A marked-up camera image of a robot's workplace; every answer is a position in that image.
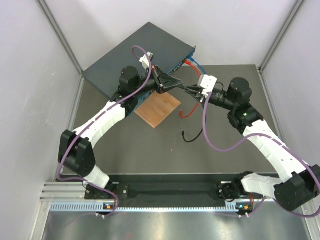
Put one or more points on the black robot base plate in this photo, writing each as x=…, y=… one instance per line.
x=219, y=186

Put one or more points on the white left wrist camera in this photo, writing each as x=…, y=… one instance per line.
x=145, y=60

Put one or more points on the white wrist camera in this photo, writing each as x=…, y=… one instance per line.
x=145, y=60
x=207, y=84

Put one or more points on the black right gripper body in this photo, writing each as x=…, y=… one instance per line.
x=220, y=98

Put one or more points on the dark blue network switch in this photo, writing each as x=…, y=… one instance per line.
x=169, y=53

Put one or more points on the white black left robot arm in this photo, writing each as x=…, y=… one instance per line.
x=76, y=148

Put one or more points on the wooden board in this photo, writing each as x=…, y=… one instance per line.
x=156, y=108

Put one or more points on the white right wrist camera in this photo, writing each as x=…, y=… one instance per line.
x=207, y=84

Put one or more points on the aluminium frame rail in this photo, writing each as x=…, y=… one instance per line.
x=63, y=191

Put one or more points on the grey slotted cable duct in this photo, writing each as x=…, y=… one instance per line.
x=107, y=207

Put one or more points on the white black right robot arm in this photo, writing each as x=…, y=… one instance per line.
x=297, y=182

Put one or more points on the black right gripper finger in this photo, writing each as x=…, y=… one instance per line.
x=196, y=95
x=194, y=88

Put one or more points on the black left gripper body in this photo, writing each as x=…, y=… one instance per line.
x=154, y=82

